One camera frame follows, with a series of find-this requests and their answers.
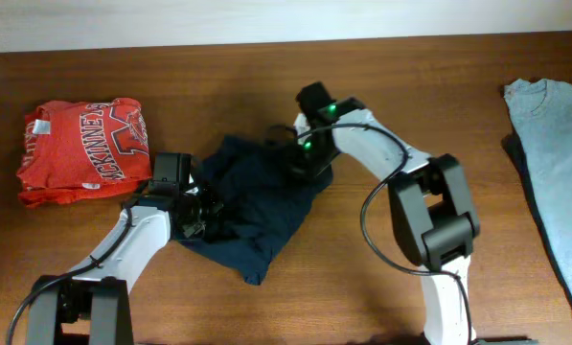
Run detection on navy blue shorts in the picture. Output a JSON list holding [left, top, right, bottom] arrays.
[[174, 136, 333, 286]]

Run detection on grey t-shirt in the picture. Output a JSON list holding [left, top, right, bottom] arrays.
[[504, 79, 572, 295]]

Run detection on dark garment under grey shirt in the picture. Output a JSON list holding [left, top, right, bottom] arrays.
[[501, 133, 572, 309]]

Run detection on folded red t-shirt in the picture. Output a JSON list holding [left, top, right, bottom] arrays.
[[16, 98, 151, 208]]

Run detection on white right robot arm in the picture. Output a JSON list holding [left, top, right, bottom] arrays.
[[288, 81, 480, 344]]

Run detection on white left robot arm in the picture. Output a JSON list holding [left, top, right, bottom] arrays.
[[13, 152, 213, 344]]

